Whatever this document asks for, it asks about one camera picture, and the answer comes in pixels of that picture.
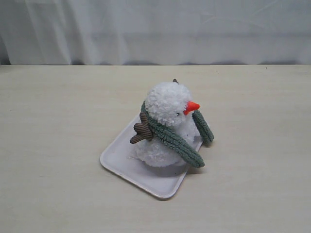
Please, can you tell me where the green knitted scarf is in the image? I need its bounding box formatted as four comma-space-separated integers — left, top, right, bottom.
139, 103, 214, 168

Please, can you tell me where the white plush snowman toy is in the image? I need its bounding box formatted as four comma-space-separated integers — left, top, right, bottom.
130, 80, 200, 167

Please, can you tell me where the white rectangular tray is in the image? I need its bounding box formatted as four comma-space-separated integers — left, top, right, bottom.
100, 115, 190, 200

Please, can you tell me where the white backdrop curtain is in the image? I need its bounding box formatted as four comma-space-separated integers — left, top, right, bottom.
0, 0, 311, 65

